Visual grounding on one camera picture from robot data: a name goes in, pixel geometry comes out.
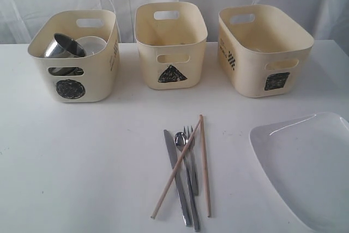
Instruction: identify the steel spoon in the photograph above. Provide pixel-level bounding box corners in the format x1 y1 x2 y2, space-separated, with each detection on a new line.
174 132 201 232

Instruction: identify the steel fork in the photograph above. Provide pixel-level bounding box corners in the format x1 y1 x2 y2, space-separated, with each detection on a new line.
183 126 198 196

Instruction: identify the white ceramic bowl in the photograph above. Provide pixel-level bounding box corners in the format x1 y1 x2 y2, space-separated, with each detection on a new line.
76 36 107 56

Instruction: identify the slanted wooden chopstick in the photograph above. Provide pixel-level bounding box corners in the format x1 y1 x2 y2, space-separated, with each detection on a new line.
151 120 201 219

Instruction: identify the steel mug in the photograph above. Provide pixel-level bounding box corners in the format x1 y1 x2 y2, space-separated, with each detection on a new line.
43 33 86 76

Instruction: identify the cream bin with triangle mark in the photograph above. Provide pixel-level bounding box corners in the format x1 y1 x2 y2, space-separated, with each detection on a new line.
134 2 208 90

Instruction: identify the steel table knife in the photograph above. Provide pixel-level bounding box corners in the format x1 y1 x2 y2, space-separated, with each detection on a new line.
163 129 192 227

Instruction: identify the cream bin with circle mark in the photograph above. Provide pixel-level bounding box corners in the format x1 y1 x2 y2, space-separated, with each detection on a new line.
28 9 119 103

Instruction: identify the cream bin with square mark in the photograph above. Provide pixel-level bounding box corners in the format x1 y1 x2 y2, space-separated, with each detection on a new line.
218 4 315 98

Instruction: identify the white square plate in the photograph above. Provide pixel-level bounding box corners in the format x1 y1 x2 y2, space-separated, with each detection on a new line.
249 112 348 232

